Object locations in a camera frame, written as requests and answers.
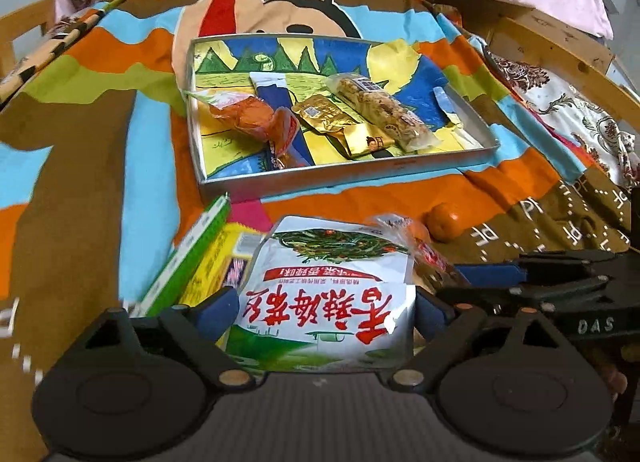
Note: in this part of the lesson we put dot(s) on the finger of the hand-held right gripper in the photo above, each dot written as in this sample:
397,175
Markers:
525,299
490,275

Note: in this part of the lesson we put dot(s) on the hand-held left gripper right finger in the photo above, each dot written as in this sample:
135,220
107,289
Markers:
432,317

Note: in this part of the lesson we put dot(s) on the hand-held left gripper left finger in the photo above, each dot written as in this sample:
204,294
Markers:
220,312

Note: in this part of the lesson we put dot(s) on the yellow snack packet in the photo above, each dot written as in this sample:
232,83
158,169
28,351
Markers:
220,257

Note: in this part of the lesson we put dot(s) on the clear packet of brown snack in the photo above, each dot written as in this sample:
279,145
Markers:
432,259

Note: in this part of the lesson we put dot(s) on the green sausage stick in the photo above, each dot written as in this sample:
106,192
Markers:
190,252

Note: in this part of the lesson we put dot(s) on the mandarin orange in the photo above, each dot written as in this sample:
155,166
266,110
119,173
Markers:
442,222

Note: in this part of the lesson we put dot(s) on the white green snack pouch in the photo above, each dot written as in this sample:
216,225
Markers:
320,292

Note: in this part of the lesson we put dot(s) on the painted metal tray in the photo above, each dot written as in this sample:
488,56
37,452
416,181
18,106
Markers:
230,152

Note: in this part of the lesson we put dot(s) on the orange snack packet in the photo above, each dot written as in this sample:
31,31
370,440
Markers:
245,114

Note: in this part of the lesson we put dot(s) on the oat bar clear packet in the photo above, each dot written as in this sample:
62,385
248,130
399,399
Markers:
380,107

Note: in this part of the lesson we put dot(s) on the gold snack packet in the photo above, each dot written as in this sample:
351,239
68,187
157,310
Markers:
320,114

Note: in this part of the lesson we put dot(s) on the blue snack packet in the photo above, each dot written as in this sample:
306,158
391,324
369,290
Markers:
272,89

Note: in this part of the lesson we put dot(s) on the brown printed blanket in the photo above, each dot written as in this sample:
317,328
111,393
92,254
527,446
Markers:
100,142

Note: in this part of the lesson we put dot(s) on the wooden bed side board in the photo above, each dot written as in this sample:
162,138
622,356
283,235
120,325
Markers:
550,47

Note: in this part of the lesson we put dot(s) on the wooden slatted bed rail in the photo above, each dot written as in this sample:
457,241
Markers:
25,27

